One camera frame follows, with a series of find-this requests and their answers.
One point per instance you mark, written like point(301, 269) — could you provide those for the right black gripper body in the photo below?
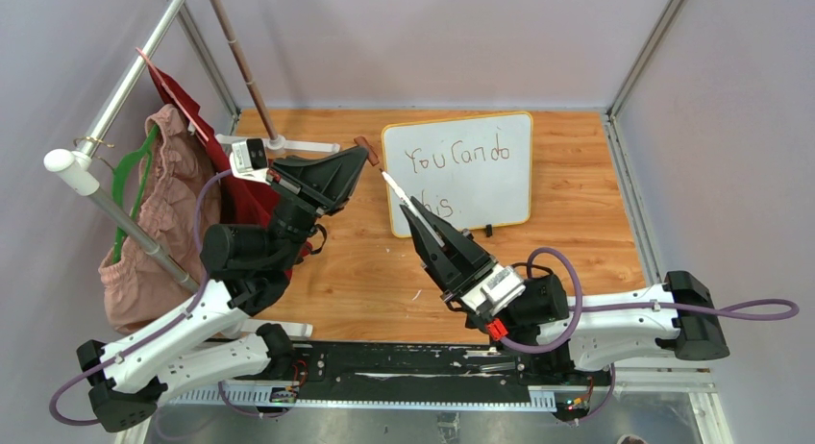
point(473, 276)

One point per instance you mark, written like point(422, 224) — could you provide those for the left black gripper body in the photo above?
point(296, 193)

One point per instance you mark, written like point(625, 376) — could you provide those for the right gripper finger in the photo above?
point(429, 254)
point(459, 242)

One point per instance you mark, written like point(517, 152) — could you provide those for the brown marker cap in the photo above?
point(371, 155)

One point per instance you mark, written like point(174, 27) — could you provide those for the brown whiteboard marker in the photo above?
point(423, 225)

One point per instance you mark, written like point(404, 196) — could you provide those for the yellow-framed whiteboard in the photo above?
point(472, 171)

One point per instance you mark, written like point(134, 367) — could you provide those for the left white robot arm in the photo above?
point(247, 270)

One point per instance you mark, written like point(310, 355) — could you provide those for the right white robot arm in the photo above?
point(533, 316)

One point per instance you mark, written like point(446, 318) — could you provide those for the red garment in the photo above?
point(242, 186)

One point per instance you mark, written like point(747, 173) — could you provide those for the pink garment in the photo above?
point(137, 289)

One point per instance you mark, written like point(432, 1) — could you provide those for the green hanger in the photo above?
point(130, 176)

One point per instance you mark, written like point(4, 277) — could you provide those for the pink hanger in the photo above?
point(157, 74)

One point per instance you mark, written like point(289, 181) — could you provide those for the metal clothes rack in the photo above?
point(72, 166)

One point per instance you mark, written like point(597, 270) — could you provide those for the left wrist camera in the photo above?
point(248, 158)

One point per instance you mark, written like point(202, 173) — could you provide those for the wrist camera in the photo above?
point(492, 294)
point(248, 158)

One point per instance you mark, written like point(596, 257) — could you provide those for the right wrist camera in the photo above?
point(492, 294)

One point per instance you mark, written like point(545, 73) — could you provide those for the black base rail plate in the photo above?
point(433, 376)

